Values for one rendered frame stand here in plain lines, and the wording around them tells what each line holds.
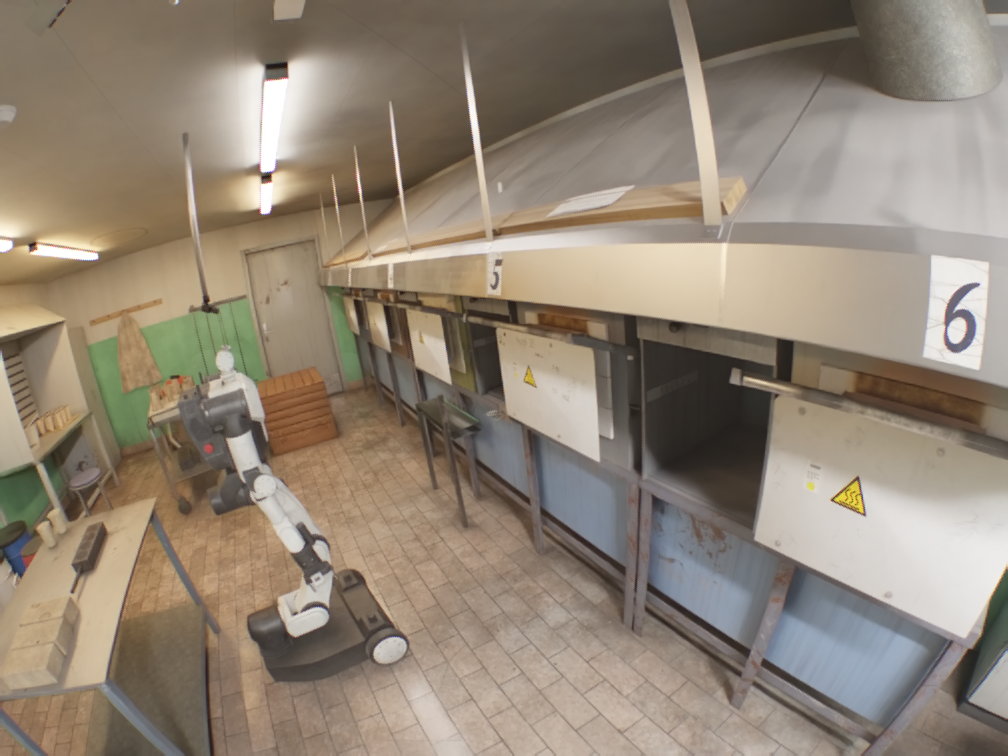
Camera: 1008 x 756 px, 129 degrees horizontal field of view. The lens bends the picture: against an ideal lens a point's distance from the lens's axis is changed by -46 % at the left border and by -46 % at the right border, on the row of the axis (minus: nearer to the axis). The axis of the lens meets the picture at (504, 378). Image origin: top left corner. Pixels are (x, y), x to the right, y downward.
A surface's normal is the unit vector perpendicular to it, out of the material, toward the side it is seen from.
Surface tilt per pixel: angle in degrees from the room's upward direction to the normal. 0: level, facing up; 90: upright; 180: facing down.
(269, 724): 0
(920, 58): 90
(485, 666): 0
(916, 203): 33
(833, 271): 80
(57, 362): 90
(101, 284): 90
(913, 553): 90
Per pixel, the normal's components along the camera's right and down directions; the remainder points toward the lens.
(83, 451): 0.50, 0.20
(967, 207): -0.57, -0.65
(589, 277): -0.86, 0.08
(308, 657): -0.12, -0.95
